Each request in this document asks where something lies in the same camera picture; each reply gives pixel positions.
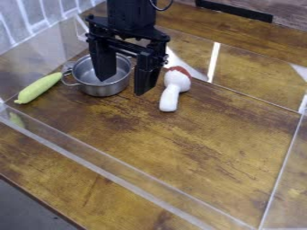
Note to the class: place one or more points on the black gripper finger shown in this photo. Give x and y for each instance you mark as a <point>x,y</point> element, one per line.
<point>103,58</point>
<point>148,65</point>

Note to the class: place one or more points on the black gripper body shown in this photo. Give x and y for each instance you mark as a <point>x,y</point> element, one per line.
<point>128,42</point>

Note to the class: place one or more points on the green plush corn cob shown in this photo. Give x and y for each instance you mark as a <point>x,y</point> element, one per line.
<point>35,89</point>

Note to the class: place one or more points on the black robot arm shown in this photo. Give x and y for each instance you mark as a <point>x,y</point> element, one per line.
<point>132,14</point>

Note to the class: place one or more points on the white red plush mushroom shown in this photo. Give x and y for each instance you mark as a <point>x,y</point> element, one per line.
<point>177,83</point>

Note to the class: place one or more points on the black bar on table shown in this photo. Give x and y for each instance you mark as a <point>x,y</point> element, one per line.
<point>263,17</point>

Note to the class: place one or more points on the clear acrylic enclosure wall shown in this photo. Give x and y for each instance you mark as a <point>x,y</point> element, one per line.
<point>220,165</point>

